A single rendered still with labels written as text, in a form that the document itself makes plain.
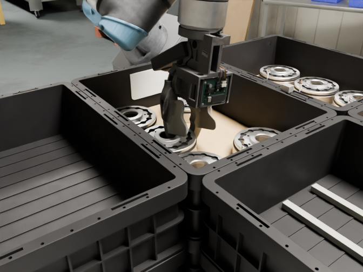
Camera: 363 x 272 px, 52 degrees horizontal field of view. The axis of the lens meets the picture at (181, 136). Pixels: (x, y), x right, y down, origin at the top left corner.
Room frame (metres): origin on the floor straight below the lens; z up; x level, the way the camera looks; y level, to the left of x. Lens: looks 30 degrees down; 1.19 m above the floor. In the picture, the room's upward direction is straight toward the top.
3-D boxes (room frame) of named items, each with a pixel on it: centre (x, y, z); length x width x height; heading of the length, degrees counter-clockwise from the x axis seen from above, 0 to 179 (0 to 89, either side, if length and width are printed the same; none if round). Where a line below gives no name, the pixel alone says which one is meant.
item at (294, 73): (0.92, -0.25, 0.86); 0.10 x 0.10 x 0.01
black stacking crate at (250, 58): (0.78, -0.26, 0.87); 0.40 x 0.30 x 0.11; 36
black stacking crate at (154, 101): (0.60, -0.02, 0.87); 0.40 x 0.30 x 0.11; 36
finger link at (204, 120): (0.59, -0.04, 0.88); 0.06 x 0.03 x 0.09; 36
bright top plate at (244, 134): (0.56, -0.14, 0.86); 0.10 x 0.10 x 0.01
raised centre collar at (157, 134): (0.57, 0.02, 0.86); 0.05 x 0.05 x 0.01
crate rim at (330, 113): (0.60, -0.02, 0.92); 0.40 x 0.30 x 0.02; 36
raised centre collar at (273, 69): (0.92, -0.25, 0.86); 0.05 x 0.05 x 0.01
